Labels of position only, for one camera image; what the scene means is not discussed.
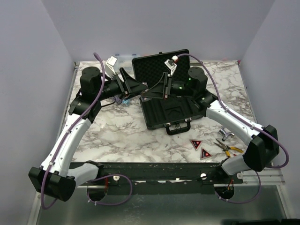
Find black poker set case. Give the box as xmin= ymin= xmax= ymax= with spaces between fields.
xmin=131 ymin=49 xmax=206 ymax=136

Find clear plastic organizer box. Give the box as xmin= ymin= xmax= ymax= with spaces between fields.
xmin=115 ymin=54 xmax=140 ymax=68

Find yellow handled pliers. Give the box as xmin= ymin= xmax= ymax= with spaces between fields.
xmin=214 ymin=139 xmax=244 ymax=158

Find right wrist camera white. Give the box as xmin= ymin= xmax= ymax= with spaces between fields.
xmin=164 ymin=55 xmax=179 ymax=76

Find purple poker chip stack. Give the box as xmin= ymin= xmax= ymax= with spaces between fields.
xmin=115 ymin=97 xmax=123 ymax=105

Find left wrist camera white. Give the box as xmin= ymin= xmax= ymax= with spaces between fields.
xmin=105 ymin=55 xmax=118 ymax=79

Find light blue poker chip stack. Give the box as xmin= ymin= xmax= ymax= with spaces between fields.
xmin=123 ymin=99 xmax=131 ymax=106

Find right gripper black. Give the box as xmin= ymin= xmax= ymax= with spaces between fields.
xmin=143 ymin=72 xmax=195 ymax=101

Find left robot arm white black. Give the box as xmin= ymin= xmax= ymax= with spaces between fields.
xmin=29 ymin=67 xmax=148 ymax=202

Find upper triangular red black card box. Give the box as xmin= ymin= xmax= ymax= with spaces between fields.
xmin=190 ymin=139 xmax=202 ymax=151

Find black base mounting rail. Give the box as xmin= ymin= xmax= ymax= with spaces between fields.
xmin=99 ymin=162 xmax=243 ymax=195

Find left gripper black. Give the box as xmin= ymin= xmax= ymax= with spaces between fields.
xmin=96 ymin=67 xmax=148 ymax=101

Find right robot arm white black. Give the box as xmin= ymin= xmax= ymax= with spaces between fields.
xmin=142 ymin=67 xmax=279 ymax=184

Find lower triangular red black card box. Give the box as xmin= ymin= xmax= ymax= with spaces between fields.
xmin=200 ymin=148 xmax=212 ymax=160

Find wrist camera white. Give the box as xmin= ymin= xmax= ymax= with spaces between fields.
xmin=105 ymin=55 xmax=118 ymax=79
xmin=164 ymin=55 xmax=179 ymax=76

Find triangular red black card box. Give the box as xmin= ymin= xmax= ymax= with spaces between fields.
xmin=200 ymin=148 xmax=212 ymax=160
xmin=190 ymin=139 xmax=202 ymax=151

